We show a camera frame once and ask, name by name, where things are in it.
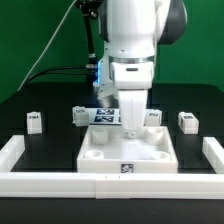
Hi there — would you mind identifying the black cable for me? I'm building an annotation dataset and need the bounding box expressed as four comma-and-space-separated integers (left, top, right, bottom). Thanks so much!
23, 65, 92, 88

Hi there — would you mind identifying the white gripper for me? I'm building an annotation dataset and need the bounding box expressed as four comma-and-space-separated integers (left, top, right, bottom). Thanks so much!
111, 62, 154, 138

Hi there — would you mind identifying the white cable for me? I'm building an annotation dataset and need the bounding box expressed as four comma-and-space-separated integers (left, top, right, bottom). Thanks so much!
17, 0, 78, 92

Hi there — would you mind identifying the white U-shaped fence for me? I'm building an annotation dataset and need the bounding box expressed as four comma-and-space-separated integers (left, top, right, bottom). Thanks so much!
0, 135, 224, 199

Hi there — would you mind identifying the black camera stand pole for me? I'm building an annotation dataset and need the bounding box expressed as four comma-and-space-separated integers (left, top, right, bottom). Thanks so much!
75, 0, 104, 85

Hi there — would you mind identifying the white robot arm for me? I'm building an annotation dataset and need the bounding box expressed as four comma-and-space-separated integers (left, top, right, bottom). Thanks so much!
94, 0, 187, 138

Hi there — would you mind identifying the white square tabletop tray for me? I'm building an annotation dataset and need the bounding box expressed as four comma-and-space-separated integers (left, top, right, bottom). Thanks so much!
77, 125, 178, 174

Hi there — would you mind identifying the printed marker sheet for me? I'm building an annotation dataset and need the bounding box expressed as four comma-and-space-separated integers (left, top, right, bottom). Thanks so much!
87, 108, 121, 125

